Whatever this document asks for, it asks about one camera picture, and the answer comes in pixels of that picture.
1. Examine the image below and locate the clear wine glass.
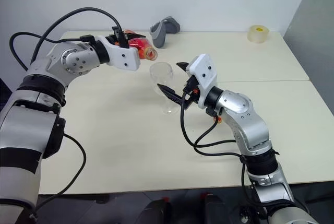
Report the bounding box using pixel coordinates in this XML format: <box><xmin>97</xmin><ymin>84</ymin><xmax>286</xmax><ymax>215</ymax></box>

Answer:
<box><xmin>149</xmin><ymin>62</ymin><xmax>181</xmax><ymax>115</ymax></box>

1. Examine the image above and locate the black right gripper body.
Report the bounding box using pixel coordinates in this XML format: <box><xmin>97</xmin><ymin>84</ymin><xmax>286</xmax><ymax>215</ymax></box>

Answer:
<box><xmin>182</xmin><ymin>74</ymin><xmax>201</xmax><ymax>111</ymax></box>

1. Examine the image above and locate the grey curved plastic holder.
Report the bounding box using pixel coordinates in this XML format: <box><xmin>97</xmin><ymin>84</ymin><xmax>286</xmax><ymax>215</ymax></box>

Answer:
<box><xmin>149</xmin><ymin>16</ymin><xmax>181</xmax><ymax>49</ymax></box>

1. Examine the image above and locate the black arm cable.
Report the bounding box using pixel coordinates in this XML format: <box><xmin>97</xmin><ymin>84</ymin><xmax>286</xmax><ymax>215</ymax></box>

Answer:
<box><xmin>9</xmin><ymin>32</ymin><xmax>95</xmax><ymax>71</ymax></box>
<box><xmin>28</xmin><ymin>133</ymin><xmax>87</xmax><ymax>219</ymax></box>
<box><xmin>30</xmin><ymin>6</ymin><xmax>126</xmax><ymax>64</ymax></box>
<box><xmin>193</xmin><ymin>114</ymin><xmax>269</xmax><ymax>209</ymax></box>
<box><xmin>179</xmin><ymin>90</ymin><xmax>237</xmax><ymax>148</ymax></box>

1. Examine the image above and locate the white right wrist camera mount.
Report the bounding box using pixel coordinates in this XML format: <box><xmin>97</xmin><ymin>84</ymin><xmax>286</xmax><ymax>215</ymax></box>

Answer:
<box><xmin>187</xmin><ymin>53</ymin><xmax>219</xmax><ymax>110</ymax></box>

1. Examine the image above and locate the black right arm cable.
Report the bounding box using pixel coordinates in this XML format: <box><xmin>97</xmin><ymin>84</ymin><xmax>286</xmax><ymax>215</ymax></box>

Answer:
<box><xmin>179</xmin><ymin>90</ymin><xmax>237</xmax><ymax>148</ymax></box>
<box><xmin>193</xmin><ymin>114</ymin><xmax>269</xmax><ymax>209</ymax></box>

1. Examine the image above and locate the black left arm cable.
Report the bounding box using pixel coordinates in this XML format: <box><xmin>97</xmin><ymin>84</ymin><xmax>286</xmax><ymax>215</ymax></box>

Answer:
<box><xmin>9</xmin><ymin>32</ymin><xmax>95</xmax><ymax>71</ymax></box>
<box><xmin>30</xmin><ymin>6</ymin><xmax>126</xmax><ymax>64</ymax></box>
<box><xmin>28</xmin><ymin>133</ymin><xmax>87</xmax><ymax>219</ymax></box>

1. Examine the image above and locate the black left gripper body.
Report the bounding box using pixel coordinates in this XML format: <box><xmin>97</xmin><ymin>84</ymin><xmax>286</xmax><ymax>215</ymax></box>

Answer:
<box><xmin>105</xmin><ymin>32</ymin><xmax>132</xmax><ymax>49</ymax></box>

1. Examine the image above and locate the translucent tape roll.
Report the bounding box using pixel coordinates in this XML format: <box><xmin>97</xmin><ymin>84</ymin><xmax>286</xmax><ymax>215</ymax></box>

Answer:
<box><xmin>247</xmin><ymin>25</ymin><xmax>270</xmax><ymax>44</ymax></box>

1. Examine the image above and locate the clear plastic red drink bottle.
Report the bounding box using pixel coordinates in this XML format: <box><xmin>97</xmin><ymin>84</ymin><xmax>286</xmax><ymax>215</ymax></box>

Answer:
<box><xmin>122</xmin><ymin>28</ymin><xmax>159</xmax><ymax>61</ymax></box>

